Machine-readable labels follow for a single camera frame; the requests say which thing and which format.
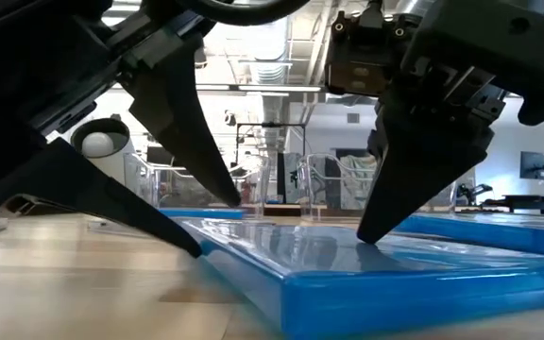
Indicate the background black robot arm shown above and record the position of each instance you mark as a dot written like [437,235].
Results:
[470,191]

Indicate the grey wall vent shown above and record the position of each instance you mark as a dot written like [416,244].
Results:
[353,118]

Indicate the grey draped cover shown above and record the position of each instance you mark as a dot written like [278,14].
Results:
[357,184]

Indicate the clear plastic bin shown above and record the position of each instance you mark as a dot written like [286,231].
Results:
[258,189]
[319,189]

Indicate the ribbed silver ceiling duct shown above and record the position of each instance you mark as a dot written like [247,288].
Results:
[272,47]

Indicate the dark monitor screen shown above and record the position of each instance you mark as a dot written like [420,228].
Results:
[158,156]

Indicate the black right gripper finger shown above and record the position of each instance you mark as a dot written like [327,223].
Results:
[418,179]

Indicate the blue jewel case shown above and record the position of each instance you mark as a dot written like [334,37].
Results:
[395,293]
[206,213]
[489,231]

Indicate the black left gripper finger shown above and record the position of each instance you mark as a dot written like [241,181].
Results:
[177,118]
[88,189]

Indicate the wall monitor screen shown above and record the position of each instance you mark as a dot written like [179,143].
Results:
[533,165]

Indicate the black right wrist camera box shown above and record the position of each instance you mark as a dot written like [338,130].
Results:
[357,61]

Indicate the long ceiling light bar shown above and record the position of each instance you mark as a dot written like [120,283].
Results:
[277,88]

